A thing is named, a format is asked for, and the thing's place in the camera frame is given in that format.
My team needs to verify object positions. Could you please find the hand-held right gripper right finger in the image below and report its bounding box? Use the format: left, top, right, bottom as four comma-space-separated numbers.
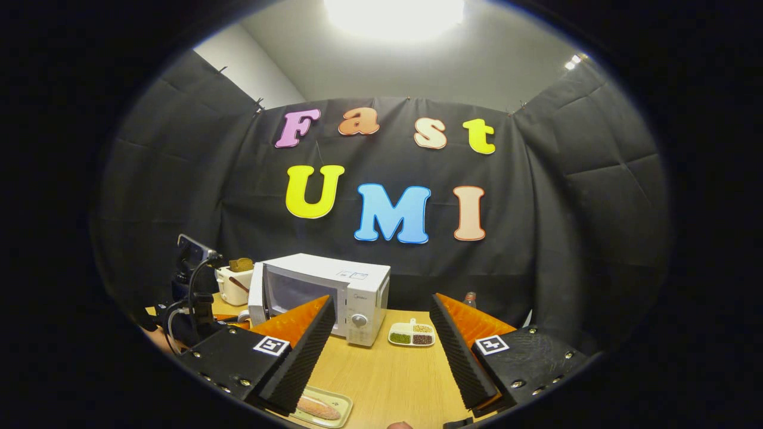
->
429, 292, 591, 418

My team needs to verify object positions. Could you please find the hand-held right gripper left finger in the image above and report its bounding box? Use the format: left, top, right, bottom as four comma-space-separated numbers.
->
175, 294, 336, 416

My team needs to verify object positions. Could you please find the orange sugared bread roll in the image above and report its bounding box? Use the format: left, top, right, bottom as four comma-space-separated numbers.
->
296, 394, 342, 421

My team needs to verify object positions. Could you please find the white microwave oven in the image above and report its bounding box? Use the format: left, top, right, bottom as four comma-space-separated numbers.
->
247, 253, 392, 348

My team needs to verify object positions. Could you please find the white toaster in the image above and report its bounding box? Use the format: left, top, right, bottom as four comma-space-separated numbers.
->
215, 265, 256, 307

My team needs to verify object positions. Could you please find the cream speckled tray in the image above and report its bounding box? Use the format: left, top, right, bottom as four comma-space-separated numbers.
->
280, 386, 353, 429

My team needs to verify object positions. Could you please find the white divided bean dish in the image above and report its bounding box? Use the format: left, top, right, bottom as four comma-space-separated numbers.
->
388, 318, 436, 348

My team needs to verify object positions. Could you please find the large ceiling light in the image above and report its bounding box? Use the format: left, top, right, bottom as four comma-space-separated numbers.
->
324, 0, 466, 43

